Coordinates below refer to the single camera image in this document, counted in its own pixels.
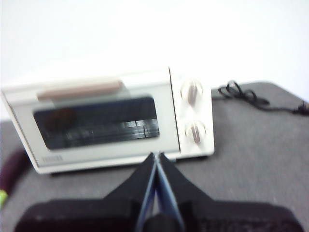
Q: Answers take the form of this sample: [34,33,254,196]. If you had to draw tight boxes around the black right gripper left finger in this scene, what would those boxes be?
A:
[14,152,158,232]

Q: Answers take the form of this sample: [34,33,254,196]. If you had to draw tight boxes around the metal wire oven rack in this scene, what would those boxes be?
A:
[65,119,159,142]

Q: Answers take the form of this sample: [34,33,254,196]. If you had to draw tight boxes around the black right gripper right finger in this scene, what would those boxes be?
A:
[157,152,305,232]

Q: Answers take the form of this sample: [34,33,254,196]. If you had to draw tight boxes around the black oven power cable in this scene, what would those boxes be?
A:
[218,81,309,115]

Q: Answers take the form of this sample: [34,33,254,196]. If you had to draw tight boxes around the purple toy eggplant green stem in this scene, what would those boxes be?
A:
[0,148,28,207]

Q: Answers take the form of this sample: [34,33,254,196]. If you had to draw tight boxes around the white oven knob brown grip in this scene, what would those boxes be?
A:
[180,78,203,106]
[184,119,207,145]

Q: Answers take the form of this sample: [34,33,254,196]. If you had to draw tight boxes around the glass oven door brown handle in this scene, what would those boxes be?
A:
[1,67,181,174]

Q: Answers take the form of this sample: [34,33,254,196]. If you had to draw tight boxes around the white Toshiba toaster oven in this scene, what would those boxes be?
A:
[1,65,215,176]

